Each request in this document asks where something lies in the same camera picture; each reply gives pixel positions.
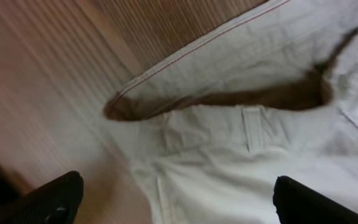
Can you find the beige khaki shorts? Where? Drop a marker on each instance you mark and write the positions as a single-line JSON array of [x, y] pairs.
[[273, 92]]

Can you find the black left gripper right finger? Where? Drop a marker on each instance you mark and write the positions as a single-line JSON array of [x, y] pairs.
[[296, 203]]

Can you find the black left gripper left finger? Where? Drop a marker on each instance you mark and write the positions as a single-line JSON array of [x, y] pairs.
[[55, 202]]

